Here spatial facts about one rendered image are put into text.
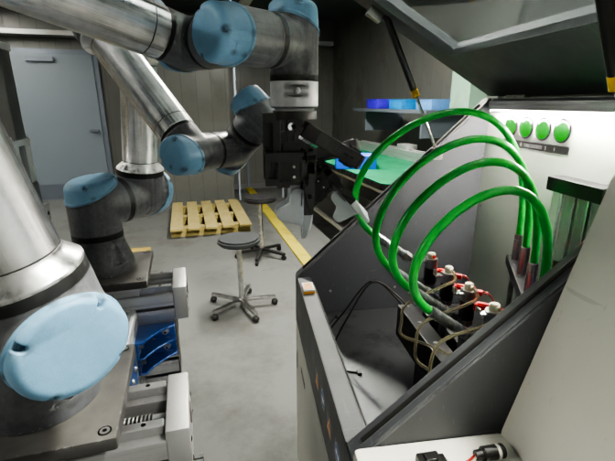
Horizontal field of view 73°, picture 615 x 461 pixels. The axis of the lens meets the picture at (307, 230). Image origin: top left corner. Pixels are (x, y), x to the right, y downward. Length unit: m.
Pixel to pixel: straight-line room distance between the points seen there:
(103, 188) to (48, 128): 6.32
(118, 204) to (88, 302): 0.65
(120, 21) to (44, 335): 0.39
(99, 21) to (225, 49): 0.16
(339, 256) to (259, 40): 0.76
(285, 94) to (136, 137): 0.55
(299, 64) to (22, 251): 0.42
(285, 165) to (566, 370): 0.47
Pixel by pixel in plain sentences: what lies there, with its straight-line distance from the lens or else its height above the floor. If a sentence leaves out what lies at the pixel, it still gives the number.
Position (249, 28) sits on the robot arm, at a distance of 0.58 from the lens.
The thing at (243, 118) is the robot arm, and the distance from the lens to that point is 0.87.
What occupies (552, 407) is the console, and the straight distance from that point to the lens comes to 0.65.
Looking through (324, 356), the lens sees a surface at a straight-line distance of 0.87.
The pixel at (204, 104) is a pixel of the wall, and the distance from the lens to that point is 6.22.
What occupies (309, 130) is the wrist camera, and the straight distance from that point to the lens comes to 0.66.
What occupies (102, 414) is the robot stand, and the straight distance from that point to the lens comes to 0.66.
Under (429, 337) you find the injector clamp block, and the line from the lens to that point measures 0.90.
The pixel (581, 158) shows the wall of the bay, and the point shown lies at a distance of 1.01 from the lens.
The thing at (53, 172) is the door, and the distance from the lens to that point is 7.44.
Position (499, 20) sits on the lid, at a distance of 0.97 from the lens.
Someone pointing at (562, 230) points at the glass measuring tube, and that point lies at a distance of 1.00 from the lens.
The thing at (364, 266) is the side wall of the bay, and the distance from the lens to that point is 1.24.
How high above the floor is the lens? 1.44
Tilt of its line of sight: 17 degrees down
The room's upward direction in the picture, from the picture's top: straight up
